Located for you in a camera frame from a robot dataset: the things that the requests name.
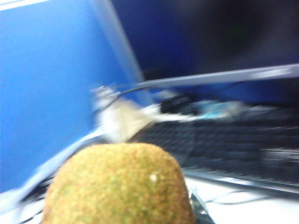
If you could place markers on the large black silver-edged monitor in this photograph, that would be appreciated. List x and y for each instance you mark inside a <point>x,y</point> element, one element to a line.
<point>233,35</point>

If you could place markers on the beige canvas desk calendar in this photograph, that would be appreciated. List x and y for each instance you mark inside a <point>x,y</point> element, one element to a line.
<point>121,121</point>

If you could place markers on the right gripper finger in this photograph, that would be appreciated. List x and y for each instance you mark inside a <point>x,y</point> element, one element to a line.
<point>198,210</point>

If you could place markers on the brown potato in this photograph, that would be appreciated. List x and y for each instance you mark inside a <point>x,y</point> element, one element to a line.
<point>116,186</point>

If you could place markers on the aluminium partition post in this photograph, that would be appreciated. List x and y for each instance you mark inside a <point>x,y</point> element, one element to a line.
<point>121,46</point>

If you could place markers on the black mechanical keyboard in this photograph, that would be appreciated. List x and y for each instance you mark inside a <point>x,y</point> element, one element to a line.
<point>233,144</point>

